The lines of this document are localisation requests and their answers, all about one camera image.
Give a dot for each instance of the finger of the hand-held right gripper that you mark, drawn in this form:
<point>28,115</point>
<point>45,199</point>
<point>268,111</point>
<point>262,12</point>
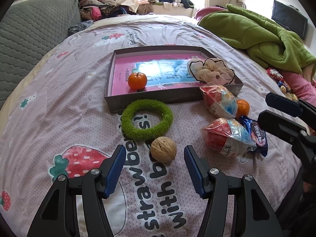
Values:
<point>284,105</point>
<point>279,124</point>

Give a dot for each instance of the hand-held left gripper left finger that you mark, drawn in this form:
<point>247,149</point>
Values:
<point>116,171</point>

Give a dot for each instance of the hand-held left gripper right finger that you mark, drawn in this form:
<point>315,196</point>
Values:
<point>195,172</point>

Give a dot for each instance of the blue cookie packet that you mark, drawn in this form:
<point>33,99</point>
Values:
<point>258,135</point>

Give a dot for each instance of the walnut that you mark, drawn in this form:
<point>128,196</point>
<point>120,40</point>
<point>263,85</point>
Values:
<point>163,149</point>

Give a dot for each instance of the orange tangerine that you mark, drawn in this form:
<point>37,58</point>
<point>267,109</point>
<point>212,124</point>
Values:
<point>137,80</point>
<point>243,107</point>

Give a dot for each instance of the egg toy packet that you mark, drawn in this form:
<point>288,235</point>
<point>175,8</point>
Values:
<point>217,101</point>
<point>222,138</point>

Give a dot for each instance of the green fuzzy scrunchie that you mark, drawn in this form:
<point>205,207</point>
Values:
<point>128,124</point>

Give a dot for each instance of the cream scrunchie with black trim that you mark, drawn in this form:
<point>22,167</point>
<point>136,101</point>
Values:
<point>209,74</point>

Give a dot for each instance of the shallow cardboard box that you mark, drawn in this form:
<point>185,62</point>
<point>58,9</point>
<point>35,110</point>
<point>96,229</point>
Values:
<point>109,84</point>

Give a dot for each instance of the blue snack packet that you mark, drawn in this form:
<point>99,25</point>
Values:
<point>283,86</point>

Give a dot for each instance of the pink cloth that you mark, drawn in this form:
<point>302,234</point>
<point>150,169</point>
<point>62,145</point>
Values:
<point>301,84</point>

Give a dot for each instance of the red white snack packet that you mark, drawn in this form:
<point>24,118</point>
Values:
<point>274,74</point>

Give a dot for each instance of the green blanket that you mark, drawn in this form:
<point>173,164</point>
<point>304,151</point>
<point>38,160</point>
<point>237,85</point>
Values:
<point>259,37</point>

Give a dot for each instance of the pink strawberry printed bedsheet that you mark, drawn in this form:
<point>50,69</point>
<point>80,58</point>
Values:
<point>61,98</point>

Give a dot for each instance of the pink book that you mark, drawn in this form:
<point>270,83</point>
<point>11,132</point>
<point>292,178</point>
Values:
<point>123,79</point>

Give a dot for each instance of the pink pillow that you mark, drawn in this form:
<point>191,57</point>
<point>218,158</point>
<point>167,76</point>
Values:
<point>209,11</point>

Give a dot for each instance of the dark floral cloth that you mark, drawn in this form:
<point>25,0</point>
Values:
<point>80,27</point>

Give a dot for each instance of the grey quilted headboard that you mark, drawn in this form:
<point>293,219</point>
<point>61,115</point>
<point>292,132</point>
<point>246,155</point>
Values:
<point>32,42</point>

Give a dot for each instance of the pile of clothes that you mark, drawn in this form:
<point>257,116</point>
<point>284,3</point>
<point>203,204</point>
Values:
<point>103,6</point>

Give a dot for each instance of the black wall television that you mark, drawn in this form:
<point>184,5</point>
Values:
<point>290,17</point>

